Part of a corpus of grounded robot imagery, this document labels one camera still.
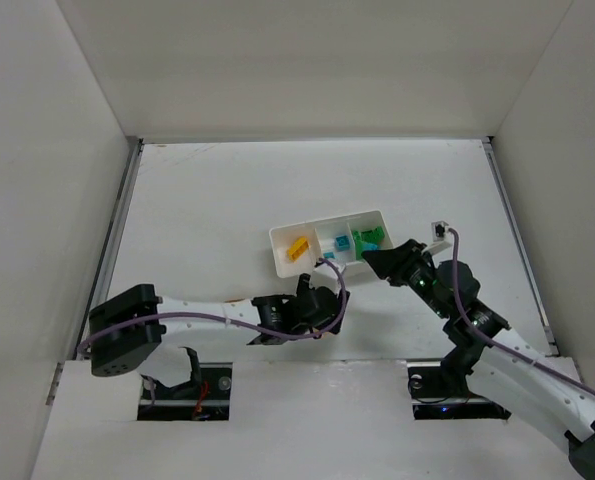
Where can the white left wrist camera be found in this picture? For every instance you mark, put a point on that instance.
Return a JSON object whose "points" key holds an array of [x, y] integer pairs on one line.
{"points": [[329, 266]]}

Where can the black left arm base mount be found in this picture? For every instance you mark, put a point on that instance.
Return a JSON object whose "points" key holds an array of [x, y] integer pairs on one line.
{"points": [[203, 396]]}

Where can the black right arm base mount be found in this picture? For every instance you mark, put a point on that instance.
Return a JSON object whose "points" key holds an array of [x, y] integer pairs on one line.
{"points": [[439, 391]]}

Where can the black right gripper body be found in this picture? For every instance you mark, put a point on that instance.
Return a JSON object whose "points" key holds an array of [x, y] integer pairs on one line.
{"points": [[404, 260]]}

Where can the white three-compartment container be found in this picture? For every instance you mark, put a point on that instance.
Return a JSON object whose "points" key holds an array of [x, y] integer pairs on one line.
{"points": [[321, 234]]}

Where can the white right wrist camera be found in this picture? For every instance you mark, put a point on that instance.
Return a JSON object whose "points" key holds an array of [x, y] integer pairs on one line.
{"points": [[440, 242]]}

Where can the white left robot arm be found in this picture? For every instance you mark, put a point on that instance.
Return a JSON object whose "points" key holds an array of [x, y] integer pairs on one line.
{"points": [[161, 338]]}

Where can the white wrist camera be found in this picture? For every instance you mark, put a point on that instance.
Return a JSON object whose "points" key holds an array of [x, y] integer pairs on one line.
{"points": [[329, 266], [440, 242]]}

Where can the cyan small lego brick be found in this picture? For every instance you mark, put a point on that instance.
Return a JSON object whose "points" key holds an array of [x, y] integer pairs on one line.
{"points": [[342, 243]]}

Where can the green square lego brick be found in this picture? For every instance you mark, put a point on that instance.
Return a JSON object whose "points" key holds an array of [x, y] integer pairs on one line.
{"points": [[362, 246]]}

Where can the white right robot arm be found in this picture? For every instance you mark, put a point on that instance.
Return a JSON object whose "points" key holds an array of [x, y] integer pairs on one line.
{"points": [[489, 358]]}

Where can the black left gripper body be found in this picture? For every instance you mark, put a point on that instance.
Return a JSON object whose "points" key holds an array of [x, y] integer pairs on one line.
{"points": [[306, 298]]}

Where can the yellow long lego brick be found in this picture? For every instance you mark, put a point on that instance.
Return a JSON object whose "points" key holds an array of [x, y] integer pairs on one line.
{"points": [[298, 248]]}

